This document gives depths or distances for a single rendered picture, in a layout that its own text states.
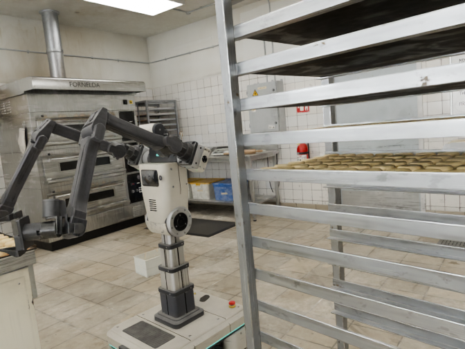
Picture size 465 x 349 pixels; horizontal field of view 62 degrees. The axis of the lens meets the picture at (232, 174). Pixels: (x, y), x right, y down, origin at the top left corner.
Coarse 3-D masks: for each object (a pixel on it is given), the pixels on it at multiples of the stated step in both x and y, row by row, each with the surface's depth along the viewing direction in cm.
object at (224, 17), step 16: (224, 0) 94; (224, 16) 94; (224, 32) 95; (224, 48) 96; (224, 64) 96; (224, 80) 97; (224, 96) 98; (240, 112) 99; (240, 128) 99; (240, 144) 99; (240, 160) 99; (240, 176) 99; (240, 192) 99; (240, 208) 100; (240, 224) 101; (240, 240) 102; (240, 256) 103; (240, 272) 104; (256, 304) 105; (256, 320) 105; (256, 336) 105
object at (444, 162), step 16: (304, 160) 114; (320, 160) 110; (336, 160) 106; (352, 160) 106; (368, 160) 101; (384, 160) 97; (400, 160) 94; (416, 160) 93; (432, 160) 89; (448, 160) 86; (464, 160) 84
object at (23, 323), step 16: (16, 272) 136; (0, 288) 132; (16, 288) 136; (0, 304) 132; (16, 304) 136; (32, 304) 140; (0, 320) 132; (16, 320) 136; (32, 320) 140; (0, 336) 132; (16, 336) 136; (32, 336) 140
